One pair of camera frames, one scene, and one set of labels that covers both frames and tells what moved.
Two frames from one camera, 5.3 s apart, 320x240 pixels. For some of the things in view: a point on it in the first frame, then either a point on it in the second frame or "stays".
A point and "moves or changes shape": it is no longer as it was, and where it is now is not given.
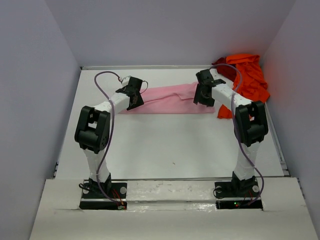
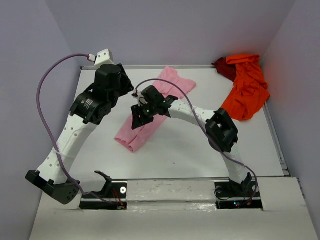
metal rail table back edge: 144,67 stays
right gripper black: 210,102 → 138,120
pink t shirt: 173,99 moves or changes shape
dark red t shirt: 227,71 stays
